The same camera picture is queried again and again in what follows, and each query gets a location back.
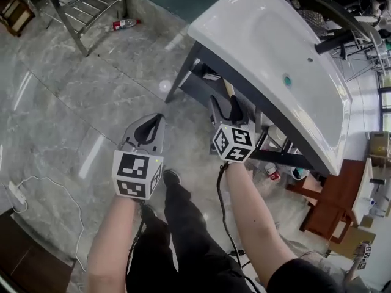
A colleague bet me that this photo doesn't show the wooden sink cabinet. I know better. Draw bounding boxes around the wooden sink cabinet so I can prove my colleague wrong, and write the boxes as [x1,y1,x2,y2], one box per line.
[286,158,367,246]

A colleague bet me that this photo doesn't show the cardboard box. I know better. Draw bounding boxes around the cardboard box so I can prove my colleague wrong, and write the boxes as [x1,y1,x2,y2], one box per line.
[365,131,391,165]

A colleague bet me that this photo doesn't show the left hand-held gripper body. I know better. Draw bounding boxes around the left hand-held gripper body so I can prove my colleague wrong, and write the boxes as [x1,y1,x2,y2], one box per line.
[112,140,166,200]

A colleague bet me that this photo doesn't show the brown wicker chair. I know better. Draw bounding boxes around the brown wicker chair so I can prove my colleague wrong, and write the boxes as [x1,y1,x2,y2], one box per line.
[283,0,384,61]

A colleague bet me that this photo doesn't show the person's black trousers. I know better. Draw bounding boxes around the person's black trousers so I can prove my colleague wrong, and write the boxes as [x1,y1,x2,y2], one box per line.
[124,178,256,293]

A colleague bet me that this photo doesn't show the white rectangular basin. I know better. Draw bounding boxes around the white rectangular basin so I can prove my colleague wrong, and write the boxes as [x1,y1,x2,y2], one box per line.
[350,156,391,226]

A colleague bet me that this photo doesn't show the dark sink faucet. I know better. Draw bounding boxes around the dark sink faucet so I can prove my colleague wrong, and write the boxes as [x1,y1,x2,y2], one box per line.
[314,30,356,56]

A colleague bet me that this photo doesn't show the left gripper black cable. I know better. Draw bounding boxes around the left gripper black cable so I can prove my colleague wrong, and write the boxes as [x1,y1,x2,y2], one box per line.
[124,199,148,289]

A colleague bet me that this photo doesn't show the person's right forearm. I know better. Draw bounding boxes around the person's right forearm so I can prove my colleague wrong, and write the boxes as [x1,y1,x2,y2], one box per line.
[224,162,294,286]

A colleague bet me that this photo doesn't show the white ceramic sink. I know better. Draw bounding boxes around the white ceramic sink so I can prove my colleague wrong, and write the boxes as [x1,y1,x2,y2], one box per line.
[186,0,354,176]

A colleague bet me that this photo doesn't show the dark metal frame stand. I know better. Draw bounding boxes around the dark metal frame stand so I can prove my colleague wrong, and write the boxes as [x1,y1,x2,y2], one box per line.
[38,0,130,57]

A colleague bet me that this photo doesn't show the person's black shoe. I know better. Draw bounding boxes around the person's black shoe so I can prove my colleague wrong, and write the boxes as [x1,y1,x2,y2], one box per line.
[141,204,158,222]
[163,168,183,189]

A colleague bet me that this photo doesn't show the white power strip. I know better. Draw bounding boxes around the white power strip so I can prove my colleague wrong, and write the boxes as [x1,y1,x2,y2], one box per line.
[7,181,29,206]

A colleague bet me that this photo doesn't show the red-label plastic bottle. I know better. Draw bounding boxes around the red-label plastic bottle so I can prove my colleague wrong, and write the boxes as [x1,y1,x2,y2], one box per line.
[109,18,142,32]
[263,162,282,182]

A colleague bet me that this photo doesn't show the white ceramic cup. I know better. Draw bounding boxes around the white ceramic cup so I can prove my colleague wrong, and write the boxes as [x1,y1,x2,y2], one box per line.
[266,123,288,148]

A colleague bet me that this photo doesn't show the glass door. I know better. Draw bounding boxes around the glass door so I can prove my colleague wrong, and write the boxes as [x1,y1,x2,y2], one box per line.
[377,71,391,134]

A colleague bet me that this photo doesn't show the dark brown wooden cabinet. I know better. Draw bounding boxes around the dark brown wooden cabinet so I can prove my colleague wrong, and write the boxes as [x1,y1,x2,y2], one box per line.
[0,209,78,293]

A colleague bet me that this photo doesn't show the white waste bucket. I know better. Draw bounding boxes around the white waste bucket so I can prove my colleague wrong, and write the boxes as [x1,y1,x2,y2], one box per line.
[291,166,310,182]

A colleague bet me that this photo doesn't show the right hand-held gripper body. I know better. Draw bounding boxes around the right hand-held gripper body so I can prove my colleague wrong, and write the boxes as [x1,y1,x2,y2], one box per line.
[210,117,256,164]

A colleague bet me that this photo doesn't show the person's left forearm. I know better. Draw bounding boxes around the person's left forearm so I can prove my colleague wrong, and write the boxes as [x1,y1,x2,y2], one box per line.
[86,194,145,293]

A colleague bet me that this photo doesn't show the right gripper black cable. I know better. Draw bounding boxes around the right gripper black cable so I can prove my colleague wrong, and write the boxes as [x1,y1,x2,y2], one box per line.
[215,162,262,293]

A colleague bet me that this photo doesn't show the white adapter cable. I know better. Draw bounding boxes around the white adapter cable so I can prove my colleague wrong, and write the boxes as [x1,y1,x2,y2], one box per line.
[0,175,89,273]

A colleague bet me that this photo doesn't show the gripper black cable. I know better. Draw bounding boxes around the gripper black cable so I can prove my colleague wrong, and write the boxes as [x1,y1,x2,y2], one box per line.
[215,162,262,293]
[124,199,148,289]

